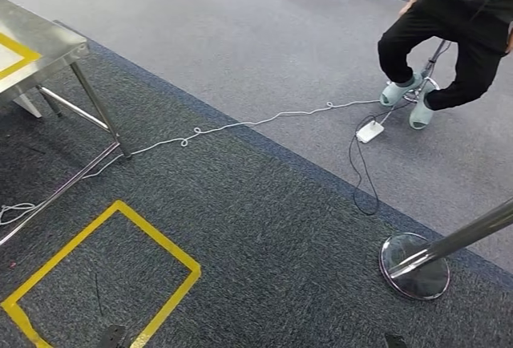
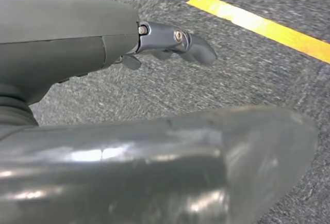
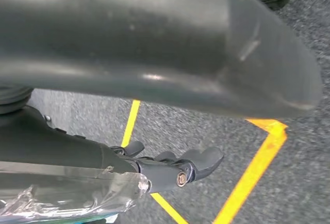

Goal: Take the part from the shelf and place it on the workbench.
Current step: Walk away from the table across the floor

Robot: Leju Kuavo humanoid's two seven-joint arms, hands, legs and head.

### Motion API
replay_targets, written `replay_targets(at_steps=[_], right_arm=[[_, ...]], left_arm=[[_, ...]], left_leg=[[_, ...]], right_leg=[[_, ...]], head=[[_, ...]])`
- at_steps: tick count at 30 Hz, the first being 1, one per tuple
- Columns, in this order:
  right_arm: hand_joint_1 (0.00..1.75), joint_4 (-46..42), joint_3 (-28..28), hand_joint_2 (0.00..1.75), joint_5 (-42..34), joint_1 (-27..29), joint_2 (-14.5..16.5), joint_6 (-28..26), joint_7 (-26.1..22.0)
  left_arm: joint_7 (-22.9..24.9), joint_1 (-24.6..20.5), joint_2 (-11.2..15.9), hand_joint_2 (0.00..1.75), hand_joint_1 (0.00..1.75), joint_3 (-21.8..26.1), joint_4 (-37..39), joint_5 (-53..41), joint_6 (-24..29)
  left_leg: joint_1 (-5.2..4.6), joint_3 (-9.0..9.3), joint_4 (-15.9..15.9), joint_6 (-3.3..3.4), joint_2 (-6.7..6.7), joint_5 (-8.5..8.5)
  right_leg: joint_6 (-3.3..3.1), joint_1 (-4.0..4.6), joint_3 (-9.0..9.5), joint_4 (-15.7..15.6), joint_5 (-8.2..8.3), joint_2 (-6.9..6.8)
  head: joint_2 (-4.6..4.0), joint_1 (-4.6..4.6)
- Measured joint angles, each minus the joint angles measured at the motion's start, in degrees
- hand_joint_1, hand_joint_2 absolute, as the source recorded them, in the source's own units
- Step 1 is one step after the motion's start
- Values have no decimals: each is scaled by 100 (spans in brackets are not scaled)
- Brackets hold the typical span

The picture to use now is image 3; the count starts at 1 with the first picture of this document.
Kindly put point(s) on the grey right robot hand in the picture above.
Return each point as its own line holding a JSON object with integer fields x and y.
{"x": 129, "y": 37}

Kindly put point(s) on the clear plastic camera guard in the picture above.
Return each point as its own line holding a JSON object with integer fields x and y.
{"x": 64, "y": 195}

